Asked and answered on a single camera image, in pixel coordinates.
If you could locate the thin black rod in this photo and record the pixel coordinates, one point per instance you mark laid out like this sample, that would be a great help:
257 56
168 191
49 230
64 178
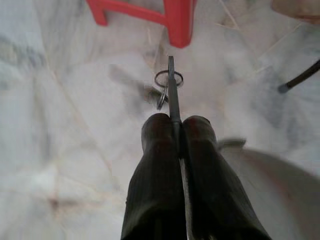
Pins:
300 78

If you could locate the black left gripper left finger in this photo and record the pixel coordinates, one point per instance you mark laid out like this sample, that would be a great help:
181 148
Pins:
155 187

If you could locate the grey robot left leg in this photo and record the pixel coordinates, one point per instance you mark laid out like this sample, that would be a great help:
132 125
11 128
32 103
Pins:
275 190

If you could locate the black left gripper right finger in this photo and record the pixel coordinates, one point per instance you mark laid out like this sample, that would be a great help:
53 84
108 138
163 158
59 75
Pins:
212 195

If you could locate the red plastic stool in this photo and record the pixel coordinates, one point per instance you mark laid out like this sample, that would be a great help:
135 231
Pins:
178 20

